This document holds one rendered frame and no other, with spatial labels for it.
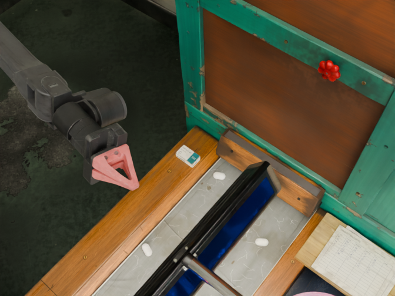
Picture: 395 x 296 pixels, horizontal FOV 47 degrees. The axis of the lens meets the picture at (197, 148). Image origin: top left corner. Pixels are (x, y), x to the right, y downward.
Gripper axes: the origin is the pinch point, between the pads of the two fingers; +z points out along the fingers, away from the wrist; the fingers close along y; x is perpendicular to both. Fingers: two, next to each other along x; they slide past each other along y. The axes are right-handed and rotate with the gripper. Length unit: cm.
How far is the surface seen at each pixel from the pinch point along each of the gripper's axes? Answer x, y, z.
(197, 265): -2.6, 7.1, 15.0
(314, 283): -43, 40, 28
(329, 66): -33.7, -18.1, 8.2
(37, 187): -32, 116, -91
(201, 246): -5.9, 7.4, 12.8
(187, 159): -37, 31, -17
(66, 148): -53, 108, -100
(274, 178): -25.4, 3.2, 11.7
